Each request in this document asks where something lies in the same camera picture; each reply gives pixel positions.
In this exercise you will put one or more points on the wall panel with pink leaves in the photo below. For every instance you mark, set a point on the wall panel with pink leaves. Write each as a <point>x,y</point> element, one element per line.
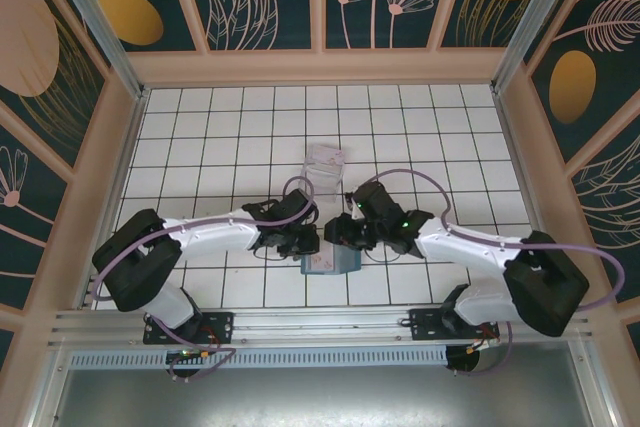
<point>610,207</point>

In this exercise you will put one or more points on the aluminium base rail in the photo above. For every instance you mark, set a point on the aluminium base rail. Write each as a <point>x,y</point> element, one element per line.
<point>320,327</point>

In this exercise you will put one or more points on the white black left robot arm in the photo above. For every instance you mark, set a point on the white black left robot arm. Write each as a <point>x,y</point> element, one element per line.
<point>210,232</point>

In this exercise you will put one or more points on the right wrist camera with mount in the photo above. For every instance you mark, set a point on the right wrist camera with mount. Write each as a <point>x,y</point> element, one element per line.
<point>356,212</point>

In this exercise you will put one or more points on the teal card holder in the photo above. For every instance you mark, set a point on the teal card holder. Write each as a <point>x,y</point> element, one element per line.
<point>350,262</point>

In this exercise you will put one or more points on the clear acrylic card stand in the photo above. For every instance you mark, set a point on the clear acrylic card stand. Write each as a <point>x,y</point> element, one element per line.
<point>320,187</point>

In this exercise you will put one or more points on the aluminium side rail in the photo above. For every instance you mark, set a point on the aluminium side rail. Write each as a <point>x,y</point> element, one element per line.
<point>112,202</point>

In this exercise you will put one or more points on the wall panel with single flower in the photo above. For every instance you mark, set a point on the wall panel with single flower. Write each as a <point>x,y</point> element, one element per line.
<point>25,227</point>

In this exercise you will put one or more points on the wall panel gold oval feathers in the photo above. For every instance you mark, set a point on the wall panel gold oval feathers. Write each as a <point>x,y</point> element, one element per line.
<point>575,92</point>

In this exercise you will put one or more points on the aluminium corner post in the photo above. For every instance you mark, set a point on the aluminium corner post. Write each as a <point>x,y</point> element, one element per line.
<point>525,22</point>
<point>100,32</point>

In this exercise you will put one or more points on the wall panel with big beige disc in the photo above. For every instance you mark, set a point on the wall panel with big beige disc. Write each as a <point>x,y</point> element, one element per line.
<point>50,72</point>

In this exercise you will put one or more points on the grey metal sheet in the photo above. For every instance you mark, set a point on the grey metal sheet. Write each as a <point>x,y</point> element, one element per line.
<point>320,397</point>

